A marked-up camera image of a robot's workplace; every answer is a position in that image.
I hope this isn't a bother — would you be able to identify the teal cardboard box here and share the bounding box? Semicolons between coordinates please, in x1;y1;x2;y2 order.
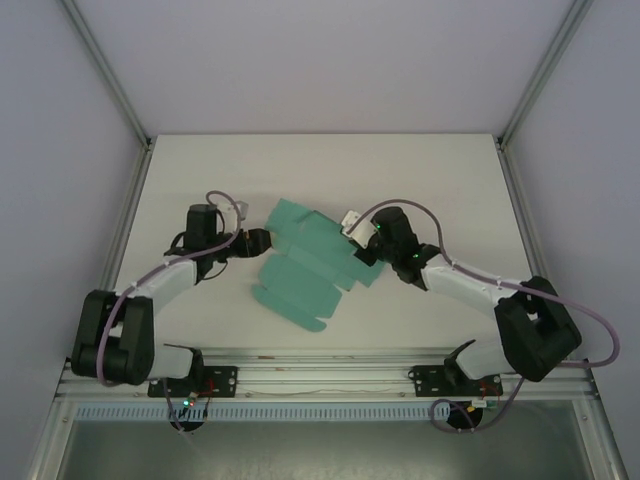
251;197;385;335

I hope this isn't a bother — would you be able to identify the grey metal sheet panel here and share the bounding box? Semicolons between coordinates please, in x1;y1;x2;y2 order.
62;418;619;480

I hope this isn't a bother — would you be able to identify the aluminium table side rail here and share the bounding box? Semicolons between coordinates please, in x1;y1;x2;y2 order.
62;142;154;364
496;139;599;396

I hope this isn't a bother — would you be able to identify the aluminium mounting rail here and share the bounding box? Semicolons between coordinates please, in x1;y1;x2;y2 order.
53;349;599;401

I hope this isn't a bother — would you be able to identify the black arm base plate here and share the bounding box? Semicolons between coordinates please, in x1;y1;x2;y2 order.
408;364;504;396
148;365;239;399

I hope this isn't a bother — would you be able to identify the slotted grey cable duct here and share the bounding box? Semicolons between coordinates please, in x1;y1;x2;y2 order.
74;403;501;422

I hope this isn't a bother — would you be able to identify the aluminium frame post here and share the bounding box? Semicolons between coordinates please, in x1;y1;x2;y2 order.
69;0;154;149
497;0;594;146

